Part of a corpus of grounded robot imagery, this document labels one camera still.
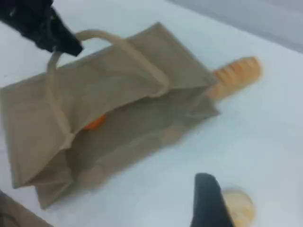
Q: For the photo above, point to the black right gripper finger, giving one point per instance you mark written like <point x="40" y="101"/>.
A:
<point x="210" y="205"/>

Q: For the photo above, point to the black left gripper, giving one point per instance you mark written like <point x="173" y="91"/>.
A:
<point x="26" y="21"/>

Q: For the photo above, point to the brown jute bag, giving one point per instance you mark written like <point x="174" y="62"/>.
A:
<point x="106" y="89"/>

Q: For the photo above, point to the orange toy fruit with stem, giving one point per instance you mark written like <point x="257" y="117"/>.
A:
<point x="95" y="124"/>

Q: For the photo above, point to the round cream toy bun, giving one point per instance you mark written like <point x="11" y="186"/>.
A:
<point x="241" y="205"/>

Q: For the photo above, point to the ridged toy bread roll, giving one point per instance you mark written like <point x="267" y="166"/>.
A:
<point x="236" y="75"/>

